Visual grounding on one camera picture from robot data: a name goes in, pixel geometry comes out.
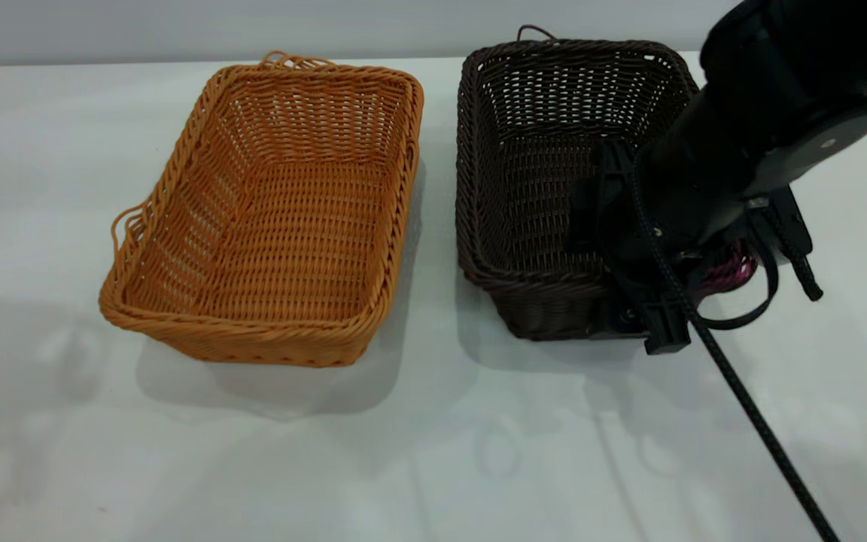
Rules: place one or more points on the orange-brown wicker basket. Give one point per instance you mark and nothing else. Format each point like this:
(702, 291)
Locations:
(298, 241)

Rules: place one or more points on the dark brown wicker basket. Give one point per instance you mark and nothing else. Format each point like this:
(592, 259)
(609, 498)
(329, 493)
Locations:
(524, 188)

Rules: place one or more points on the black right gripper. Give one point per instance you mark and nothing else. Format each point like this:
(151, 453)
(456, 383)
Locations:
(640, 275)

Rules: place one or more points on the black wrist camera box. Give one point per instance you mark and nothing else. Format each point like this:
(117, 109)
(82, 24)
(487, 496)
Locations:
(787, 226)

